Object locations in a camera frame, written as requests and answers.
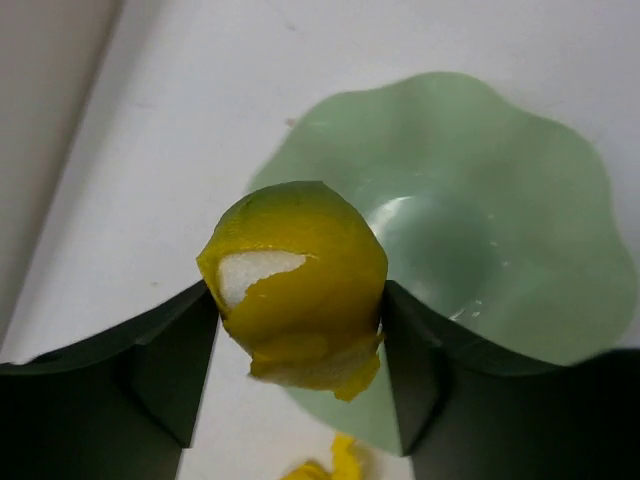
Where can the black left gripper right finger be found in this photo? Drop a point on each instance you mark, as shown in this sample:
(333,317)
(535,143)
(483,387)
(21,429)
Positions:
(468,408)

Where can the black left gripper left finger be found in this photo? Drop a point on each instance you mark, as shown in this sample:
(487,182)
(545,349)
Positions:
(122,404)

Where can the yellow fake pear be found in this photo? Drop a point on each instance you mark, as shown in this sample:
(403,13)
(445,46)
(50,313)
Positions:
(298,277)

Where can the green wavy fruit bowl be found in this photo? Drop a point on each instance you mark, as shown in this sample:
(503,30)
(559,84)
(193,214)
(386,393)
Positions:
(498,219)

